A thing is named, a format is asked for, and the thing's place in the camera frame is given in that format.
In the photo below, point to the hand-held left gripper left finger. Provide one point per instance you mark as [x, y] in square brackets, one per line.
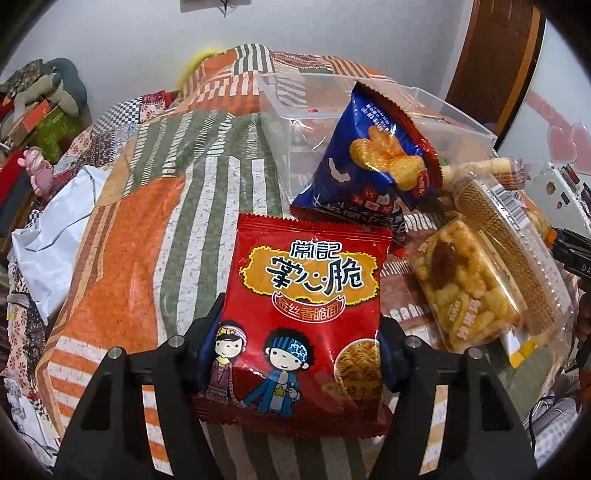
[208, 344]

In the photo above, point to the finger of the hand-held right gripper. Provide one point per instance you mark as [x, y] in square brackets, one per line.
[570, 237]

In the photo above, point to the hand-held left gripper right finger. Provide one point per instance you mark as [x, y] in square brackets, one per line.
[396, 353]

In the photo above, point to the clear clamshell box gold base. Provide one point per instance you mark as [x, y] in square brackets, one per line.
[508, 240]

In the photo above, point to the puffed rice bar packet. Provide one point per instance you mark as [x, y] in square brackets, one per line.
[461, 286]

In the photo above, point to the red noodle snack packet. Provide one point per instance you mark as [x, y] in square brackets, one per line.
[300, 286]

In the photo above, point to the biscuit stick packet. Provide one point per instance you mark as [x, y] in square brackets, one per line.
[471, 168]

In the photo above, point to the blue chip snack packet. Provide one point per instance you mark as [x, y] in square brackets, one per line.
[355, 184]

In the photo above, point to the clear plastic bin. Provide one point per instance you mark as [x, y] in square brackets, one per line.
[295, 104]

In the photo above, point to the white device with stickers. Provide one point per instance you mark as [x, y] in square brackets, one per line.
[561, 194]

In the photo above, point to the orange green patchwork blanket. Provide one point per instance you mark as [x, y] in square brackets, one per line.
[184, 184]

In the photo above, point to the white plastic bag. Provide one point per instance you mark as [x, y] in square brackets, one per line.
[51, 240]

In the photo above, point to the brown wooden door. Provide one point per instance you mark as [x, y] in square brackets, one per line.
[498, 60]

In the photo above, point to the checkered patchwork quilt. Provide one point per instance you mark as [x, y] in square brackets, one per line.
[129, 120]

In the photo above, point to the pink plush toy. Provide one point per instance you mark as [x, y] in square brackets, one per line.
[38, 170]

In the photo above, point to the green box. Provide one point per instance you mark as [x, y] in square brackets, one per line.
[57, 134]

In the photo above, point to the red box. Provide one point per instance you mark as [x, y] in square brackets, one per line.
[11, 173]

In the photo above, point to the yellow fuzzy hoop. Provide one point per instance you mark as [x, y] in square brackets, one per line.
[194, 62]

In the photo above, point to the orange box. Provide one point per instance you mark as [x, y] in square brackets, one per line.
[37, 117]

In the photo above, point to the grey stuffed toy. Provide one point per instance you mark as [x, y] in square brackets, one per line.
[60, 87]

